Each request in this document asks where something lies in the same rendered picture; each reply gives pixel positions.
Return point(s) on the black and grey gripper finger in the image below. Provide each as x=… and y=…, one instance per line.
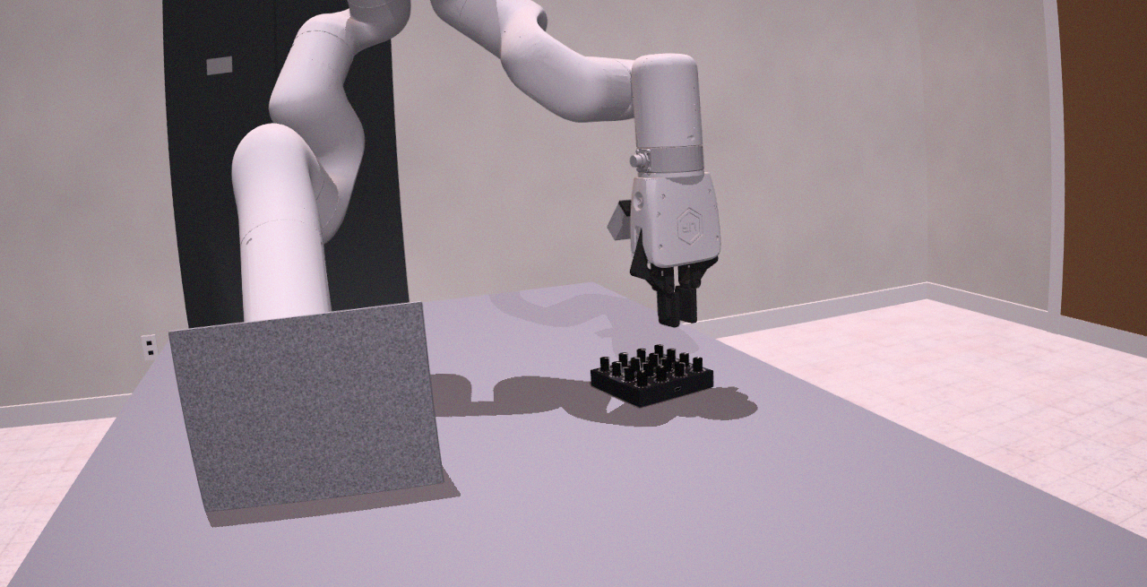
x=667, y=299
x=689, y=280

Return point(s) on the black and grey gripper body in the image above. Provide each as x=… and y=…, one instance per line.
x=679, y=219

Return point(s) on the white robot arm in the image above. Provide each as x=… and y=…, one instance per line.
x=283, y=264

